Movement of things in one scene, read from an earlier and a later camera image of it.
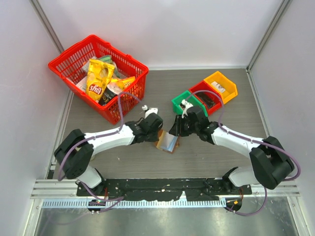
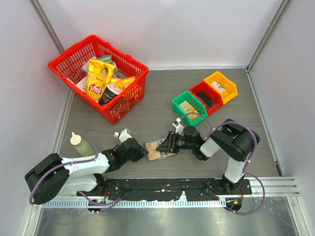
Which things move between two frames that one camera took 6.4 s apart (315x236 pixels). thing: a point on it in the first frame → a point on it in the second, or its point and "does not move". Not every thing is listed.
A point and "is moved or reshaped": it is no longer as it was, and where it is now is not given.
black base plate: [164, 189] does not move
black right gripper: [177, 129] → [169, 145]
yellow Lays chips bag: [98, 74] does not move
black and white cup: [112, 90] does not move
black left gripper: [154, 138] → [141, 152]
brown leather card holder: [167, 141] is moved or reshaped
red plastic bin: [211, 101] does not move
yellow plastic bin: [227, 89] does not move
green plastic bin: [189, 99] does not move
